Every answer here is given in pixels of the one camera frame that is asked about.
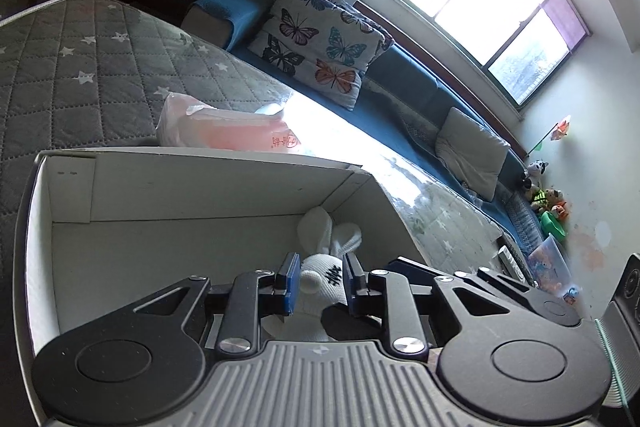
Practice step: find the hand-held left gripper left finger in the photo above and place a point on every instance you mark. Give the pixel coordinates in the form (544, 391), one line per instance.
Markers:
(289, 287)

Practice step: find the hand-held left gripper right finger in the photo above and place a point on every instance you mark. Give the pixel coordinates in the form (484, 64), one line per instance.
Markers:
(352, 292)

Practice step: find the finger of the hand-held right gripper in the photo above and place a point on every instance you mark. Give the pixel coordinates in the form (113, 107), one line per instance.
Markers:
(530, 297)

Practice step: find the white rabbit plush toy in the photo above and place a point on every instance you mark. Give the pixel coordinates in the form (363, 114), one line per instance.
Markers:
(320, 274)

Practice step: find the dark cardboard box white inside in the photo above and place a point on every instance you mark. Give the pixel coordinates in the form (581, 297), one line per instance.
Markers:
(150, 237)

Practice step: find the grey star quilted desktop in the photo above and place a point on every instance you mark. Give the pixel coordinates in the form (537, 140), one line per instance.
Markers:
(100, 72)

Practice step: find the clear plastic toy bin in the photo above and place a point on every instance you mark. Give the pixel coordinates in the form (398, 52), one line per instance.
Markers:
(550, 264)

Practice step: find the green plastic bowl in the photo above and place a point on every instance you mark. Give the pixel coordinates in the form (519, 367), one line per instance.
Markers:
(555, 227)

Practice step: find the orange plush toy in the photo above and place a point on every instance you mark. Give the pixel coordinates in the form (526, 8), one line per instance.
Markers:
(560, 209)

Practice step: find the plush toy yellow vest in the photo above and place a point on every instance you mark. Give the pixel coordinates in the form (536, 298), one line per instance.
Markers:
(542, 199)

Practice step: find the black white cow plush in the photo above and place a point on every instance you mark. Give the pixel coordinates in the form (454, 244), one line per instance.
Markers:
(536, 172)

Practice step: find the white cushion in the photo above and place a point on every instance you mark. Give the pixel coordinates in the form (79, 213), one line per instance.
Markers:
(470, 152)

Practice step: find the pink tissue pack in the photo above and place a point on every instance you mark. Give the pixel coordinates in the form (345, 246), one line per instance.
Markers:
(225, 129)

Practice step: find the colourful pinwheel toy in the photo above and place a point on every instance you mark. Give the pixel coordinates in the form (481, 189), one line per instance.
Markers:
(560, 129)

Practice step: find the blue sofa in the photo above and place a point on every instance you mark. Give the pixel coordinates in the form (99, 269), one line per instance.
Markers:
(400, 107)

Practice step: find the butterfly print pillow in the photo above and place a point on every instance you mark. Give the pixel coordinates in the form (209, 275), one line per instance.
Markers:
(310, 52)
(350, 7)

